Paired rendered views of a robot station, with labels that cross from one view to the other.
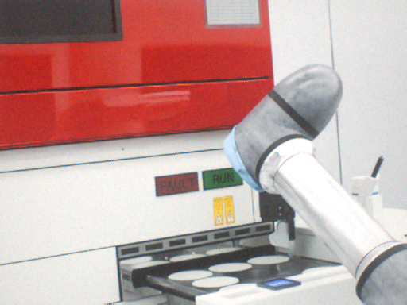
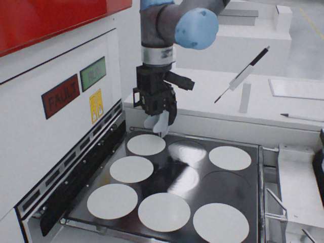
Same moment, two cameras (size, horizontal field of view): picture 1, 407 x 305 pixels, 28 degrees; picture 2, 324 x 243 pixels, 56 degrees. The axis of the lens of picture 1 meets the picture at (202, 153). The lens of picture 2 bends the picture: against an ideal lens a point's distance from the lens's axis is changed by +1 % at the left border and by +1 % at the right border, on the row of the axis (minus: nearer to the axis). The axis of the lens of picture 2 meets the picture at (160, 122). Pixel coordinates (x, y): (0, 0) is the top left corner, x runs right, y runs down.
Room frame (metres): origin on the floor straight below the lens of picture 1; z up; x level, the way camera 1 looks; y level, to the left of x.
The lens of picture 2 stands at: (1.44, 0.29, 1.33)
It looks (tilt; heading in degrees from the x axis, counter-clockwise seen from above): 29 degrees down; 317
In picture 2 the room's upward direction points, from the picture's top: straight up
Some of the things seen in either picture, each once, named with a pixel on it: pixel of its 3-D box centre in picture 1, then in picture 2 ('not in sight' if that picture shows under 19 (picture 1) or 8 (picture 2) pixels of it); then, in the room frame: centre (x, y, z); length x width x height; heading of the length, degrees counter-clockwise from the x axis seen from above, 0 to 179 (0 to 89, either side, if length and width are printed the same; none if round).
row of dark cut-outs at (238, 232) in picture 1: (199, 238); (83, 143); (1.98, 0.02, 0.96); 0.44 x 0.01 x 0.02; 121
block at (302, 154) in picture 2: not in sight; (295, 152); (1.67, -0.39, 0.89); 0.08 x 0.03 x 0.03; 31
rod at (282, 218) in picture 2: not in sight; (274, 216); (1.60, -0.15, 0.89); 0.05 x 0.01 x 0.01; 31
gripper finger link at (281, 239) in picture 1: (282, 241); (160, 126); (1.93, -0.17, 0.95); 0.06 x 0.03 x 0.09; 89
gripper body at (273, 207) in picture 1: (277, 195); (155, 87); (1.95, -0.17, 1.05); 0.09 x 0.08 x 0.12; 89
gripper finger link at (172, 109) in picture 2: (289, 221); (168, 109); (1.93, -0.20, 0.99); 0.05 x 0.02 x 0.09; 179
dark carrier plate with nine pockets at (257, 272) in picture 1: (256, 274); (176, 177); (1.80, -0.10, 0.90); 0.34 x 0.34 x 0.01; 31
